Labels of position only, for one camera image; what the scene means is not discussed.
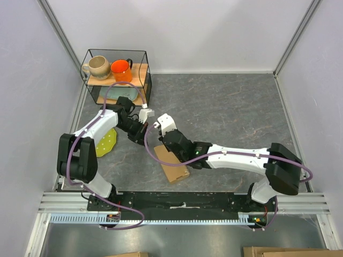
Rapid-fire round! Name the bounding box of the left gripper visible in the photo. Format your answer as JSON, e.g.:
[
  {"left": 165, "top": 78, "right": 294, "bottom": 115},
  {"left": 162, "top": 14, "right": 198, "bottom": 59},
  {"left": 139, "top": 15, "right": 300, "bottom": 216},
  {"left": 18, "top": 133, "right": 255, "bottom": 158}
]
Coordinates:
[{"left": 116, "top": 118, "right": 148, "bottom": 148}]

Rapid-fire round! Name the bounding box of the brown cardboard express box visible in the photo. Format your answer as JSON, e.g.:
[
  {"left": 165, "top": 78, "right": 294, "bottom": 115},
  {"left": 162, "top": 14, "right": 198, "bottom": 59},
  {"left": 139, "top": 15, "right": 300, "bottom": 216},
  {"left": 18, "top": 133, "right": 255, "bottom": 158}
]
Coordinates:
[{"left": 153, "top": 144, "right": 190, "bottom": 184}]

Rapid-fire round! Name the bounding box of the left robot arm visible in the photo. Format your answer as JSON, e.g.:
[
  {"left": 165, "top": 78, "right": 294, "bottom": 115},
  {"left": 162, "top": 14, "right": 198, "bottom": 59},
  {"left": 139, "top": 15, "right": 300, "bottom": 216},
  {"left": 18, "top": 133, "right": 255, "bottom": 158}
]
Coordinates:
[{"left": 57, "top": 97, "right": 154, "bottom": 210}]

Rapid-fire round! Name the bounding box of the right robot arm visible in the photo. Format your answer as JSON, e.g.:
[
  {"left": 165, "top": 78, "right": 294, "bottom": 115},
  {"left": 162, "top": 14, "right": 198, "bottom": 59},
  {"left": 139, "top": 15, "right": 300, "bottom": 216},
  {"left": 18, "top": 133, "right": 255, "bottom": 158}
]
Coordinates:
[{"left": 159, "top": 130, "right": 302, "bottom": 211}]

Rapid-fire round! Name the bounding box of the yellow-green dotted plate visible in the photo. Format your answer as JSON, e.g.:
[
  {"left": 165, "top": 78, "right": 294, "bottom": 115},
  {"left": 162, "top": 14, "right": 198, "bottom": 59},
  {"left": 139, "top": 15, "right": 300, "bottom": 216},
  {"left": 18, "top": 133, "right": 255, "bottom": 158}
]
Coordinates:
[{"left": 95, "top": 128, "right": 117, "bottom": 157}]

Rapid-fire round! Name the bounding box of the light green tray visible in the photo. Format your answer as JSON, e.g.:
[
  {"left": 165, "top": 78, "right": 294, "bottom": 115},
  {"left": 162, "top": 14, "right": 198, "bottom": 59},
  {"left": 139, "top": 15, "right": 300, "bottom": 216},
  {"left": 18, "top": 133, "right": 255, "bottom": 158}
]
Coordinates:
[{"left": 96, "top": 87, "right": 139, "bottom": 104}]

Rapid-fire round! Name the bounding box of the orange mug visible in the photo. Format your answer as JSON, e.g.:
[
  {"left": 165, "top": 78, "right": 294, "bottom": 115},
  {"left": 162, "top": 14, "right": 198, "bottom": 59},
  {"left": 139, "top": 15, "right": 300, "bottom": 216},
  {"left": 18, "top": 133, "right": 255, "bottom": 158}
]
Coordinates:
[{"left": 110, "top": 58, "right": 133, "bottom": 85}]

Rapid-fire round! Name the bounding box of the beige ceramic mug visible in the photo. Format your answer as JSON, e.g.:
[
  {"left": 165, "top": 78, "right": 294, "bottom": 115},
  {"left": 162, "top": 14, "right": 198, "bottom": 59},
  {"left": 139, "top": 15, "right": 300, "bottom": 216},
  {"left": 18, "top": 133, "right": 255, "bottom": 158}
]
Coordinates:
[{"left": 81, "top": 56, "right": 111, "bottom": 80}]

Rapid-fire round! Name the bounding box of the cardboard piece bottom centre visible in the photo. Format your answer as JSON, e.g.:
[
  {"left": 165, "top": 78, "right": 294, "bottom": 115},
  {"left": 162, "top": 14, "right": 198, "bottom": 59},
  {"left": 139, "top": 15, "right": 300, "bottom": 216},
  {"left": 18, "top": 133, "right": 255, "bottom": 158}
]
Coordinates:
[{"left": 106, "top": 252, "right": 149, "bottom": 257}]

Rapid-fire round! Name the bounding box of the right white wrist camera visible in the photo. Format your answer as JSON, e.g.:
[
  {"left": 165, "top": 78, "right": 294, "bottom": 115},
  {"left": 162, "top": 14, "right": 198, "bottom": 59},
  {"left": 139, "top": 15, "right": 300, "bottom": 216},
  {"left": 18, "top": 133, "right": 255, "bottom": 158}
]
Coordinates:
[{"left": 153, "top": 114, "right": 177, "bottom": 137}]

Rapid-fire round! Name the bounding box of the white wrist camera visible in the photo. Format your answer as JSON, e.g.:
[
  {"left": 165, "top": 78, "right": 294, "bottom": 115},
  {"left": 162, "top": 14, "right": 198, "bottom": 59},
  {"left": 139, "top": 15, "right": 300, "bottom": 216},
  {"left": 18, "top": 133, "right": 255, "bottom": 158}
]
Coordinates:
[
  {"left": 153, "top": 114, "right": 177, "bottom": 137},
  {"left": 138, "top": 103, "right": 155, "bottom": 124}
]

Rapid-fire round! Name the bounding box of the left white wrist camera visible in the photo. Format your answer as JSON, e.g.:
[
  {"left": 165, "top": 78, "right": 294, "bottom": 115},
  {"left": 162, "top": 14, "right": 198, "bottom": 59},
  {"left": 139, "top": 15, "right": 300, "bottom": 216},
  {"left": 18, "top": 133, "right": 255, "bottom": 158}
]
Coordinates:
[{"left": 138, "top": 103, "right": 155, "bottom": 124}]

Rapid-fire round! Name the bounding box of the black wire wooden shelf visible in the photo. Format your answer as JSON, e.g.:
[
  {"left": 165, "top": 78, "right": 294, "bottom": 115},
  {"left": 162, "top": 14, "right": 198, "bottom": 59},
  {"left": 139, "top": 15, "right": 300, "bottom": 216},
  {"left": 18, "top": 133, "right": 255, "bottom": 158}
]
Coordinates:
[{"left": 80, "top": 49, "right": 152, "bottom": 106}]

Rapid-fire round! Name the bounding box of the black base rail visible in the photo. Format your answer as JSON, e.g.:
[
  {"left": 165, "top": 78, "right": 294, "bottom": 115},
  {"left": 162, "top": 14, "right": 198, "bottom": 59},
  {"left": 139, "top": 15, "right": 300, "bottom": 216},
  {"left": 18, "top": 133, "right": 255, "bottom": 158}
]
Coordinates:
[{"left": 87, "top": 191, "right": 276, "bottom": 221}]

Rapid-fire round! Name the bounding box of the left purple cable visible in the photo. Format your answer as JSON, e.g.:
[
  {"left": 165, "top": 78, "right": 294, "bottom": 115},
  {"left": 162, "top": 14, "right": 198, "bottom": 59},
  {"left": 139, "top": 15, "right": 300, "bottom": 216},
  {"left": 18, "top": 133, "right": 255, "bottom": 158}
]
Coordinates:
[{"left": 66, "top": 81, "right": 150, "bottom": 231}]

